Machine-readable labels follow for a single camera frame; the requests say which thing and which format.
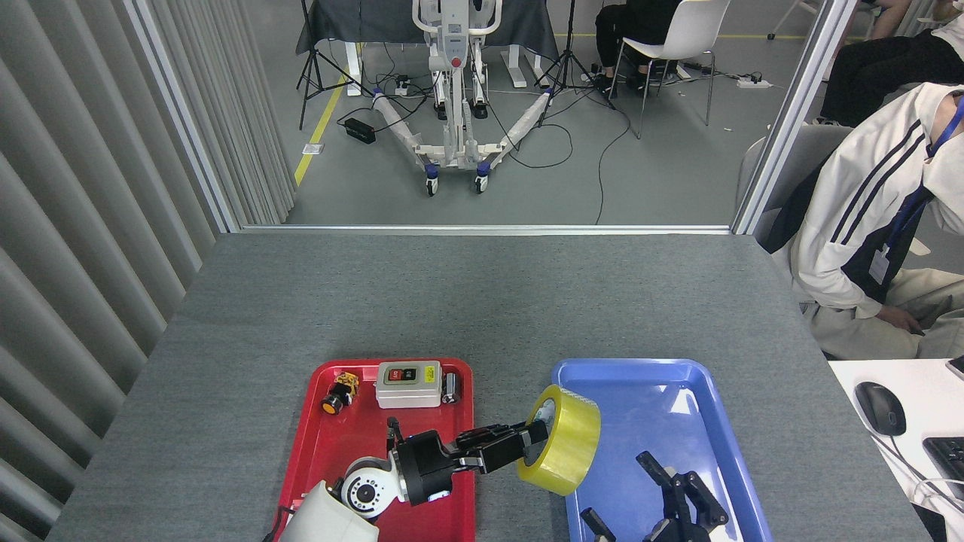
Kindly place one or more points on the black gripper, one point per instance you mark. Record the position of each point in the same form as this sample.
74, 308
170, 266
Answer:
425, 467
681, 533

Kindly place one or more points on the yellow tape roll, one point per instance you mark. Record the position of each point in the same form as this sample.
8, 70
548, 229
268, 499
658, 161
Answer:
576, 444

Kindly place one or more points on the person's hand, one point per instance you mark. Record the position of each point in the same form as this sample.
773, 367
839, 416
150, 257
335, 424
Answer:
898, 318

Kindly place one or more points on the small black silver cylinder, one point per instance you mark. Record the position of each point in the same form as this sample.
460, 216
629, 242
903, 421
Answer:
451, 388

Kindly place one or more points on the blue plastic tray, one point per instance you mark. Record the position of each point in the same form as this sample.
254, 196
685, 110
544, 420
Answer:
640, 406

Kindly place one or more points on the red plastic tray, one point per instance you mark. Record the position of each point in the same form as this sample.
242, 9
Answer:
354, 436

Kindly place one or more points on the yellow black push button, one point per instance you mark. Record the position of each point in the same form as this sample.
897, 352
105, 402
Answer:
337, 395

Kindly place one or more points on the black computer mouse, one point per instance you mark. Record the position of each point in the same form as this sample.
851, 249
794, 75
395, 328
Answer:
881, 410

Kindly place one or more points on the black keyboard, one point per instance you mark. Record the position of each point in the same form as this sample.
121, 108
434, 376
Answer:
949, 463

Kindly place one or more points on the black power adapter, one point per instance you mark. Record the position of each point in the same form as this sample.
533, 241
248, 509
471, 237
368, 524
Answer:
360, 131

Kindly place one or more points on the white name badge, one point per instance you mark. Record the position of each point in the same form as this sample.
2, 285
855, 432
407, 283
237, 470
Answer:
880, 265

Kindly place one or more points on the white floor socket plate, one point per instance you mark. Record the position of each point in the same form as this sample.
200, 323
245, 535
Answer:
313, 149

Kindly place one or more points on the grey chair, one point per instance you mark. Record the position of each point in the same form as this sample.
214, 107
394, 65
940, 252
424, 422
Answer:
798, 150

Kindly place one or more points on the white wheeled stand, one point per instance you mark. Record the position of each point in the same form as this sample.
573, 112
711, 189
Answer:
456, 45

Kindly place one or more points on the black tripod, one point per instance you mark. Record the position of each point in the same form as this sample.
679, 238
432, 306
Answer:
570, 38
306, 38

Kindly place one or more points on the white power strip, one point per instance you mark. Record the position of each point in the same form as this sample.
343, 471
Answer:
753, 83

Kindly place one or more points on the person on white chair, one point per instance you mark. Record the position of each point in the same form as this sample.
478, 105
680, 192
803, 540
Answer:
633, 22

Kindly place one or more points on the table with dark cloth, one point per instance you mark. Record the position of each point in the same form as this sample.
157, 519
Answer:
361, 19

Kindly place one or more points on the white chair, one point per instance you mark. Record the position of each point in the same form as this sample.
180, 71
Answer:
689, 26

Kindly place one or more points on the person in black trousers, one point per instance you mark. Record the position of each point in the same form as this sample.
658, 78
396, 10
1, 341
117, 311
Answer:
889, 68

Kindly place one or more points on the white switch box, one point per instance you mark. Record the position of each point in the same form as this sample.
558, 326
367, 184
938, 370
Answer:
407, 391

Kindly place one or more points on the silver rail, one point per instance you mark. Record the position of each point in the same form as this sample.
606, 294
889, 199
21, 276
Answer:
489, 229

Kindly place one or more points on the silver post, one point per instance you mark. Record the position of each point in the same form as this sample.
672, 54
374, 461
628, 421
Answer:
791, 113

